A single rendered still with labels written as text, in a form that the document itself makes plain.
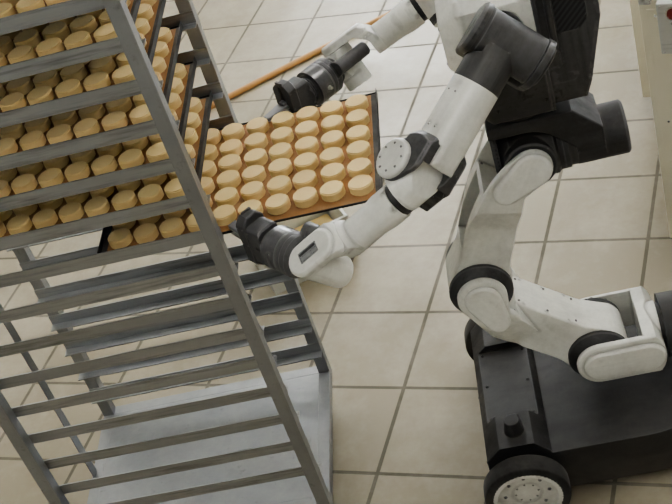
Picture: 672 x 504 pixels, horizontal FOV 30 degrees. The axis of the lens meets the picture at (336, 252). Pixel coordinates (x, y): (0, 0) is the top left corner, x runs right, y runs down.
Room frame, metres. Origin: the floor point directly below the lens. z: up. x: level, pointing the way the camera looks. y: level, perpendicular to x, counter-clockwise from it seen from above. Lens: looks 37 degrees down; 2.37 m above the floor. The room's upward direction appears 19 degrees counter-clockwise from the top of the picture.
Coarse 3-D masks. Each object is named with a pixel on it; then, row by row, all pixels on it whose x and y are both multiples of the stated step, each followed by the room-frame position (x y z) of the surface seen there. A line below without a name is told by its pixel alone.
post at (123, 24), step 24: (120, 0) 2.05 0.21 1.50; (120, 24) 2.05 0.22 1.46; (144, 48) 2.07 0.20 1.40; (144, 72) 2.05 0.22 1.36; (144, 96) 2.05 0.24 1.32; (168, 120) 2.05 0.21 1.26; (168, 144) 2.05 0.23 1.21; (192, 168) 2.06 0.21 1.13; (192, 192) 2.05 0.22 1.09; (216, 240) 2.05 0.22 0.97; (216, 264) 2.05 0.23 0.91; (240, 288) 2.05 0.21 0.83; (240, 312) 2.05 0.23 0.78; (264, 360) 2.05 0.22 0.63; (288, 408) 2.05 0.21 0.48; (288, 432) 2.05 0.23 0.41; (312, 456) 2.06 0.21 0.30; (312, 480) 2.05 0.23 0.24
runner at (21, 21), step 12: (72, 0) 2.09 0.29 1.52; (84, 0) 2.09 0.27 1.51; (96, 0) 2.08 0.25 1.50; (24, 12) 2.11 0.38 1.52; (36, 12) 2.11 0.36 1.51; (48, 12) 2.10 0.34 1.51; (60, 12) 2.10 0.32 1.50; (72, 12) 2.09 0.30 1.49; (84, 12) 2.09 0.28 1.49; (0, 24) 2.12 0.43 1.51; (12, 24) 2.12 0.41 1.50; (24, 24) 2.11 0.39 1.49; (36, 24) 2.11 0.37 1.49
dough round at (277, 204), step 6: (270, 198) 2.12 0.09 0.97; (276, 198) 2.11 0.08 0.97; (282, 198) 2.10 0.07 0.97; (288, 198) 2.10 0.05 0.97; (270, 204) 2.10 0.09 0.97; (276, 204) 2.09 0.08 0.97; (282, 204) 2.08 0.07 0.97; (288, 204) 2.09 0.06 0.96; (270, 210) 2.09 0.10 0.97; (276, 210) 2.08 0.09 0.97; (282, 210) 2.08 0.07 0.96
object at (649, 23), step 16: (656, 0) 2.59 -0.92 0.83; (640, 16) 2.61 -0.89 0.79; (656, 16) 2.59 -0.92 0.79; (656, 32) 2.59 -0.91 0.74; (656, 48) 2.60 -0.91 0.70; (656, 64) 2.60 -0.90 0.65; (656, 80) 2.60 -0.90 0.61; (656, 96) 2.61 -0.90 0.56; (656, 112) 2.61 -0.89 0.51; (656, 128) 2.61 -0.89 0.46
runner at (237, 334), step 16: (208, 336) 2.10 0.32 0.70; (224, 336) 2.09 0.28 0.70; (240, 336) 2.08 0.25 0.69; (128, 352) 2.13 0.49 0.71; (144, 352) 2.13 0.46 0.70; (160, 352) 2.12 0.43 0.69; (176, 352) 2.11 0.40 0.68; (48, 368) 2.17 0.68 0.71; (64, 368) 2.16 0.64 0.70; (80, 368) 2.16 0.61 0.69; (96, 368) 2.15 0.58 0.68; (0, 384) 2.19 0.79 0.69; (16, 384) 2.19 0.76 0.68
